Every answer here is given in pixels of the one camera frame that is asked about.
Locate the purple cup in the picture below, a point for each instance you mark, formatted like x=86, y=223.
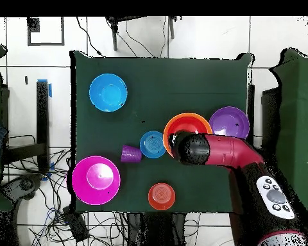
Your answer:
x=131, y=153

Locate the grey square floor frame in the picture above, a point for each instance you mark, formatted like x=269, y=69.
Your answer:
x=46, y=44

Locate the large blue bowl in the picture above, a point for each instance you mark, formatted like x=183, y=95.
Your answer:
x=107, y=92

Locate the black camera tripod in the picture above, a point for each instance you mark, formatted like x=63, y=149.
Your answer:
x=114, y=38

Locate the black power strip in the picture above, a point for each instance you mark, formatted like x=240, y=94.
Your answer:
x=77, y=226

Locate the wide purple bowl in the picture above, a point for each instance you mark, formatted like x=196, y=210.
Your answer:
x=228, y=120

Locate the large orange bowl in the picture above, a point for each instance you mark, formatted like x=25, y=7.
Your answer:
x=165, y=135

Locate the black metal stand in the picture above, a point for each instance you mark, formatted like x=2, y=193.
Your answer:
x=42, y=115

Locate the wide red-orange bowl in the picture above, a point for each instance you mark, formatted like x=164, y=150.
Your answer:
x=187, y=124

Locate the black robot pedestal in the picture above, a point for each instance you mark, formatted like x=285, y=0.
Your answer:
x=156, y=225

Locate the large pink bowl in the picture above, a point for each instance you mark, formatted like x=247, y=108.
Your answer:
x=96, y=180

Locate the small blue bowl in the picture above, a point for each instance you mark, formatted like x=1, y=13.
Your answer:
x=152, y=144

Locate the small red-orange bowl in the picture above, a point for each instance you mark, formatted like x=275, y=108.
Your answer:
x=161, y=196

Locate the dark green table cloth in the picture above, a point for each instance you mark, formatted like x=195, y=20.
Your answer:
x=143, y=66

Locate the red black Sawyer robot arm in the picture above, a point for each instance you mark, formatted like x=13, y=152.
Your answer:
x=233, y=151

